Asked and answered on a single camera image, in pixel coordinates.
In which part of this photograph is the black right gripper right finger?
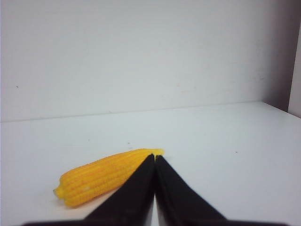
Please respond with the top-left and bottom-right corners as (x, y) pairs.
(155, 155), (286, 226)

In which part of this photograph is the yellow corn cob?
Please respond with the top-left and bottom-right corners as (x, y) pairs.
(54, 148), (165, 208)

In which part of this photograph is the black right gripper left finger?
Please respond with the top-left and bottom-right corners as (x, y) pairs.
(25, 154), (155, 226)

